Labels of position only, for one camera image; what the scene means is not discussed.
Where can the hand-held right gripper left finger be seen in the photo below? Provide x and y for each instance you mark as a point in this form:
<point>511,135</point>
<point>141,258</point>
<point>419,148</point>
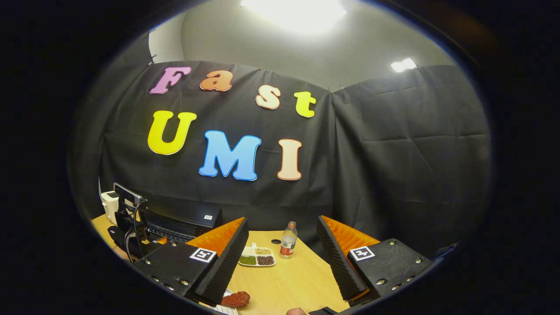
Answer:
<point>225,267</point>

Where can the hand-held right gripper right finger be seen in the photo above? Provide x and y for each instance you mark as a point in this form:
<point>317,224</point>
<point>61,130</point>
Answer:
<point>339,262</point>

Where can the reddish brown meat piece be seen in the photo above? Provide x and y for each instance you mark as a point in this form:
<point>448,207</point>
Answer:
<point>236,299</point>

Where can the black electric oven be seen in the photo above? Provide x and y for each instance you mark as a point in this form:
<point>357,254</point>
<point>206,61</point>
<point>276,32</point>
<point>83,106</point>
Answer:
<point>183,214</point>

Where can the white toaster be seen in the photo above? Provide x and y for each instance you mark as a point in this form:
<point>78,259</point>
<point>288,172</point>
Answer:
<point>109,205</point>

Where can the white divided plate of beans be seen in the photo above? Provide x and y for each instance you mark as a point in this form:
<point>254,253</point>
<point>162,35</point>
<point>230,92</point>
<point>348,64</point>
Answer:
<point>250,251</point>

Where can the white perforated tray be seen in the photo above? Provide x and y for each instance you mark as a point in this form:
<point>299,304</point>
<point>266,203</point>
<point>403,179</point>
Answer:
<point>225,310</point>

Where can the clear bottle with red label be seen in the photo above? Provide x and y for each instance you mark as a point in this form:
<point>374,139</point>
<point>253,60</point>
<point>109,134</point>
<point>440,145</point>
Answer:
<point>288,247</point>

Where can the dark blue object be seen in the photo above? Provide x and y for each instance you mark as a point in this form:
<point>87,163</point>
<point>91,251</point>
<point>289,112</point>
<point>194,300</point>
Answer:
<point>448,250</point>

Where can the small ceiling light panel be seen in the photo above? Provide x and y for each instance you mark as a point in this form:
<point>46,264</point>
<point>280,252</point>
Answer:
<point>403,65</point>

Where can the large ceiling light panel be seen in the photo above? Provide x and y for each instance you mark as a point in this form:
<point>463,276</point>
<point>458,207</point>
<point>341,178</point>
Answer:
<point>293,15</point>

